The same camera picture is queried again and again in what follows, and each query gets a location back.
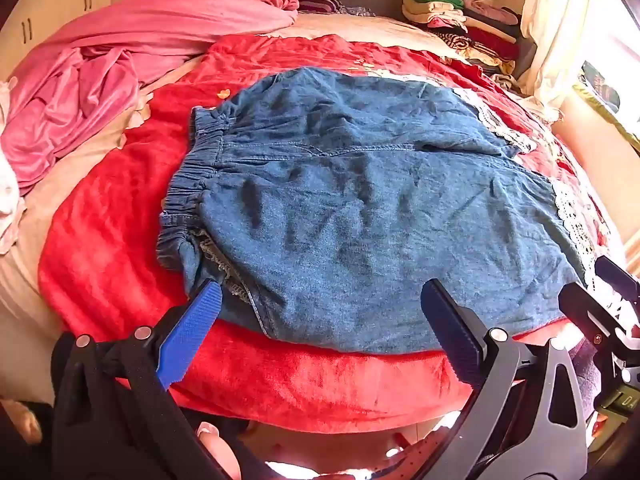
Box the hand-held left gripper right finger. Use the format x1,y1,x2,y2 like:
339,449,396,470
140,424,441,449
421,278,589,480

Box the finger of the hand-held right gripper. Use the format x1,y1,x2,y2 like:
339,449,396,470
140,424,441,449
595,255,640,311
558,282,640,361

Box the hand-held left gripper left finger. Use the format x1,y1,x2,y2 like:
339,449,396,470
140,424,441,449
50,280,236,480

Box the blue denim pants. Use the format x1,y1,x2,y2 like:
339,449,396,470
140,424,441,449
156,67,608,356

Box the red floral blanket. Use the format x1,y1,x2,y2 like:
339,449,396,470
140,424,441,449
37,34,626,433

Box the pink perforated slipper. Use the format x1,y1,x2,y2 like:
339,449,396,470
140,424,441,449
370,425,471,480

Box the green cloth with gold edge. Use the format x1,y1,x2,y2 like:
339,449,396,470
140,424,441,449
572,60,640,138

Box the white pink floral cloth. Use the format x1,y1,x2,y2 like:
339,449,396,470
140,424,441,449
0,80,28,256

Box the cream curtain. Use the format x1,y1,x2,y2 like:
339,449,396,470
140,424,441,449
520,0,601,111

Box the pink blanket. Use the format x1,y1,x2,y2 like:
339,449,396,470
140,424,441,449
0,0,301,196

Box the pile of folded clothes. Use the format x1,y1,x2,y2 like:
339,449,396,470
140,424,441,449
402,0,538,96

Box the cream wardrobe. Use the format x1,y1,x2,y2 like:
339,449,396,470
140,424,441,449
0,0,112,81

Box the dark striped cloth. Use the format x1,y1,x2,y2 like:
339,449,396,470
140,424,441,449
295,0,376,17

